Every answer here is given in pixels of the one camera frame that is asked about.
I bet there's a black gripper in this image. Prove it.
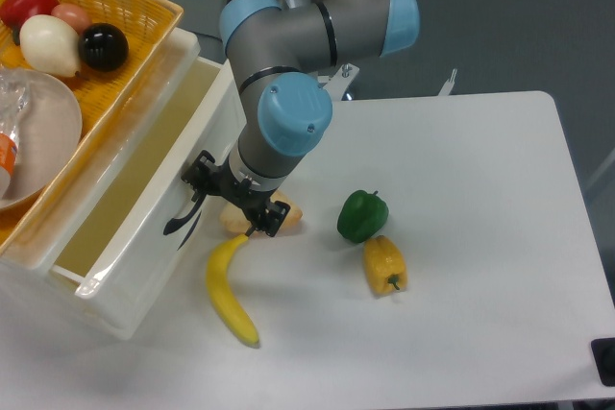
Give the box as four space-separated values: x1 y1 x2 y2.
181 150 290 237

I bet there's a black top drawer handle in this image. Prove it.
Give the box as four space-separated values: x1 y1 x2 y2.
163 192 206 235

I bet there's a white top drawer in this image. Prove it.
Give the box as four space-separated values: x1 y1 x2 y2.
52 59 245 339

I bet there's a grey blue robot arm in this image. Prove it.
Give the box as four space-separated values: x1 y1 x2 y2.
183 0 420 235

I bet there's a white drawer cabinet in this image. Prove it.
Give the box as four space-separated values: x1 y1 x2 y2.
1 29 245 339

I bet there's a triangular bread slice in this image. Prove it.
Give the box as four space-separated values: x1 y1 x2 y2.
219 190 303 234

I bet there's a yellow banana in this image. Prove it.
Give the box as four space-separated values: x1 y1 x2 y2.
205 234 259 348

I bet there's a green bell pepper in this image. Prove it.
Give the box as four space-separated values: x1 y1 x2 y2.
336 190 389 244

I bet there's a yellow bell pepper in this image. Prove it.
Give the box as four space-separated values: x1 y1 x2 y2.
363 235 407 297

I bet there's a black round eggplant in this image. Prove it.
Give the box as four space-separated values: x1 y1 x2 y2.
78 23 129 72

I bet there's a beige plate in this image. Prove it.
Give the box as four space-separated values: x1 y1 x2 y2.
1 69 83 211

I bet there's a pink round fruit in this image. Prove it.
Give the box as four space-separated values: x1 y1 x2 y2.
51 3 92 34

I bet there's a white pear-shaped vegetable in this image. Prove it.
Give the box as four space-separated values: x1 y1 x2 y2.
19 14 81 78

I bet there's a clear plastic wrapped bottle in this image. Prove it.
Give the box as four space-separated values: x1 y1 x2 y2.
1 67 30 197

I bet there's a black object at table corner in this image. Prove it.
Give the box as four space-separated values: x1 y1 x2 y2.
591 337 615 387

